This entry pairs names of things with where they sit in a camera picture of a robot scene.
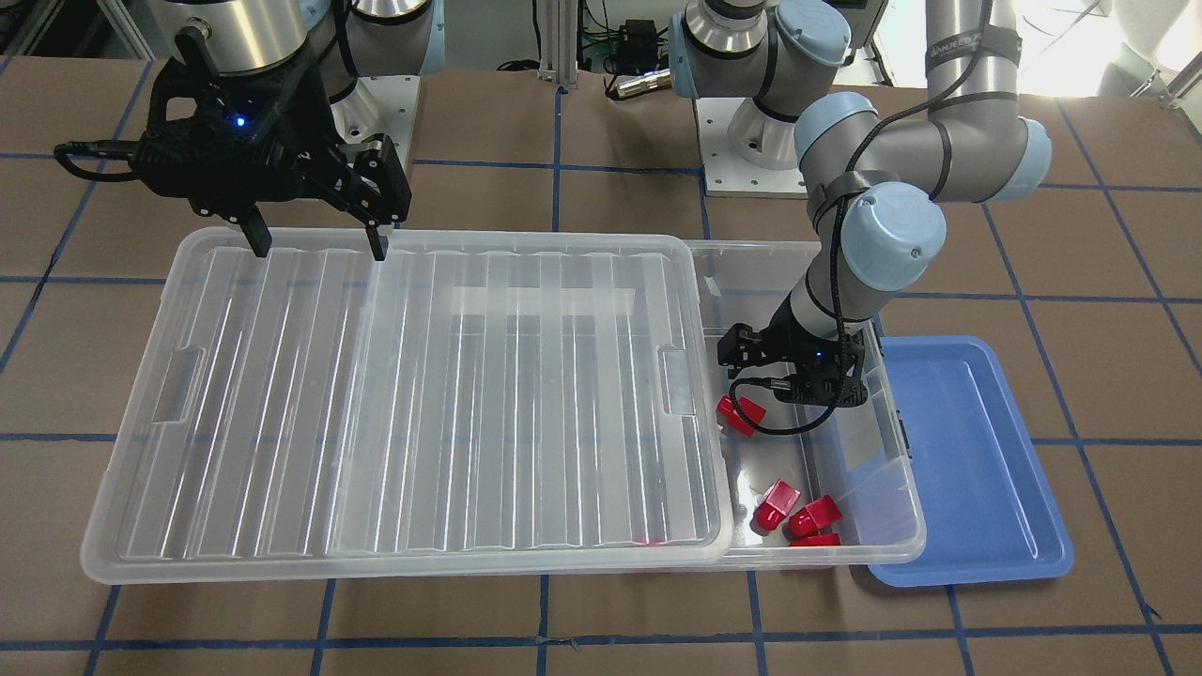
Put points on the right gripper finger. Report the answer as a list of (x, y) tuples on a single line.
[(381, 193), (257, 234)]

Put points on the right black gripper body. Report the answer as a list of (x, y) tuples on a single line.
[(302, 141)]

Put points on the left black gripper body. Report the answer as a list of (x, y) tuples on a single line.
[(781, 344)]

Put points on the clear plastic box lid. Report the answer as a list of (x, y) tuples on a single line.
[(478, 403)]

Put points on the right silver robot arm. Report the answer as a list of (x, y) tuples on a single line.
[(351, 40)]

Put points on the clear plastic storage box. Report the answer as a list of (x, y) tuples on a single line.
[(858, 457)]

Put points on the red block upright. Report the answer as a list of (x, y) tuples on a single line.
[(776, 504)]

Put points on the red block lying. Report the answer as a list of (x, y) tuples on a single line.
[(812, 518)]

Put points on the red block at box edge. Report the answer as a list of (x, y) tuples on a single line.
[(817, 540)]

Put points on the blue plastic tray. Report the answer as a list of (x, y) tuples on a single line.
[(991, 516)]

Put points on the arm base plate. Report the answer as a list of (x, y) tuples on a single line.
[(746, 153), (387, 104)]

